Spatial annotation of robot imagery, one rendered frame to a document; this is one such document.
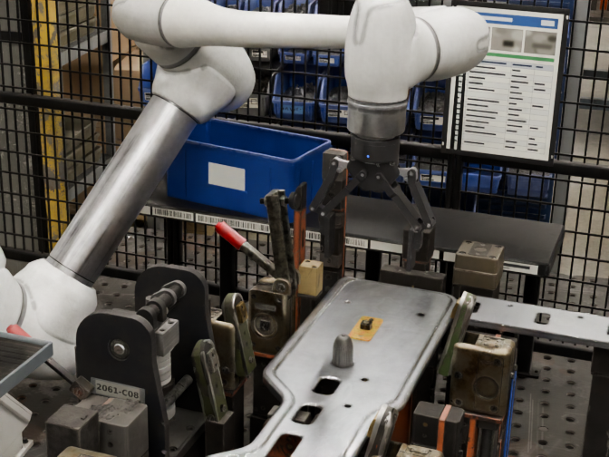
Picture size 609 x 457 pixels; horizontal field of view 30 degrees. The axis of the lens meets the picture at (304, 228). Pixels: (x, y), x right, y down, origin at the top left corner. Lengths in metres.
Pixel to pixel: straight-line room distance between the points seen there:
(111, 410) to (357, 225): 0.88
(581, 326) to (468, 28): 0.53
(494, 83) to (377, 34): 0.63
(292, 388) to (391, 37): 0.53
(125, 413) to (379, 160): 0.55
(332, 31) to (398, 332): 0.51
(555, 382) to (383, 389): 0.77
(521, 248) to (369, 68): 0.63
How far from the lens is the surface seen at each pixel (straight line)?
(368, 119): 1.70
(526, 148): 2.28
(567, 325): 1.96
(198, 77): 2.14
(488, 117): 2.28
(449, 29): 1.77
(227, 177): 2.27
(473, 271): 2.05
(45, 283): 2.14
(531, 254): 2.15
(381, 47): 1.67
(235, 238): 1.89
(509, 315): 1.97
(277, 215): 1.83
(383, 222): 2.25
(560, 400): 2.35
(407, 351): 1.81
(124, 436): 1.46
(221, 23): 1.94
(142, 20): 2.07
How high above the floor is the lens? 1.83
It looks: 21 degrees down
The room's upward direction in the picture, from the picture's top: 2 degrees clockwise
